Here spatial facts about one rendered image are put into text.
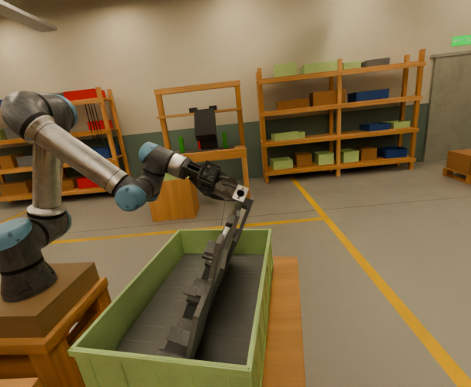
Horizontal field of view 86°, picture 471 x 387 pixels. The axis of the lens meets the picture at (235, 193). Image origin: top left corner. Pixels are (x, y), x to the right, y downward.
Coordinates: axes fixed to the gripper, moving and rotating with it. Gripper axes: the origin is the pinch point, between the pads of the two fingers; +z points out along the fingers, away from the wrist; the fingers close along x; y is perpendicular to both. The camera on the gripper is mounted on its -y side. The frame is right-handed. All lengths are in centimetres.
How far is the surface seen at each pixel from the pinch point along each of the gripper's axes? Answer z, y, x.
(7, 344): -44, -13, -68
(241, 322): 15.9, -1.7, -35.7
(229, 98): -112, -345, 337
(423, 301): 151, -103, 24
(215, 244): 0.6, 22.4, -22.6
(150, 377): -1, 13, -52
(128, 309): -16.1, -7.3, -45.5
